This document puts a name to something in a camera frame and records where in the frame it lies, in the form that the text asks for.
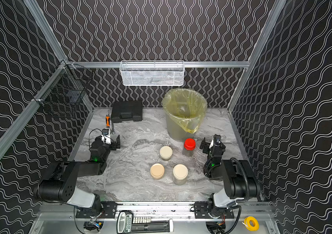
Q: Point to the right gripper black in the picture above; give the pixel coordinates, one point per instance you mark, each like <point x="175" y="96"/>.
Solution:
<point x="213" y="147"/>

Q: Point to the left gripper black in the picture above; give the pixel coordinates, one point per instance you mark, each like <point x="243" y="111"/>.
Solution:
<point x="112" y="143"/>

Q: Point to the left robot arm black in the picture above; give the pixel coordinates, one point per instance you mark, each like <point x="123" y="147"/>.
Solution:
<point x="58" y="184"/>

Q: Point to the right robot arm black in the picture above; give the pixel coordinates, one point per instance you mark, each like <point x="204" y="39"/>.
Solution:
<point x="239" y="181"/>

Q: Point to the jar with red lid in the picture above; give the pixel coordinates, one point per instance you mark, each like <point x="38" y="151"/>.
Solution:
<point x="189" y="146"/>

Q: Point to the jar with cream lid front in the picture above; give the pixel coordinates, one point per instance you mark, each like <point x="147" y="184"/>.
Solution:
<point x="180" y="174"/>

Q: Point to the jar with cream lid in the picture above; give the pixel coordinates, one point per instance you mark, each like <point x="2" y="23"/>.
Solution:
<point x="180" y="174"/>
<point x="166" y="153"/>

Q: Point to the black plastic tool case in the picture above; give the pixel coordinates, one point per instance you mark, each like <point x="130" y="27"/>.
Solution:
<point x="127" y="111"/>

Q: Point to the jar with cream lid back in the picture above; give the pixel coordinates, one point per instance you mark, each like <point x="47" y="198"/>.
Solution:
<point x="166" y="153"/>

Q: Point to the trash bin with yellow bag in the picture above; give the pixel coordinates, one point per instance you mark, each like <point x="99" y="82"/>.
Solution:
<point x="185" y="111"/>

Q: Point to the yellow tape roll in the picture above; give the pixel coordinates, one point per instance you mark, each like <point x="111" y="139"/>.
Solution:
<point x="251" y="223"/>

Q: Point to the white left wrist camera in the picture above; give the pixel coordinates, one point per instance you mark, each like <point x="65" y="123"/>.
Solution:
<point x="105" y="132"/>

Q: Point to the orange handled wrench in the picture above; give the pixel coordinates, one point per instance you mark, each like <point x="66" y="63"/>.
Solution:
<point x="109" y="125"/>

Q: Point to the black wire basket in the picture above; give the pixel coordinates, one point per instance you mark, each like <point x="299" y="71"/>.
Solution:
<point x="65" y="97"/>

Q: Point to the white wire mesh basket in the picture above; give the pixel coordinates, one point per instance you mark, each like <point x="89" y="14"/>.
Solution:
<point x="152" y="72"/>

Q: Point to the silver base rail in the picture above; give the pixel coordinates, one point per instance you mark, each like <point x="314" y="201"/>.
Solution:
<point x="179" y="211"/>

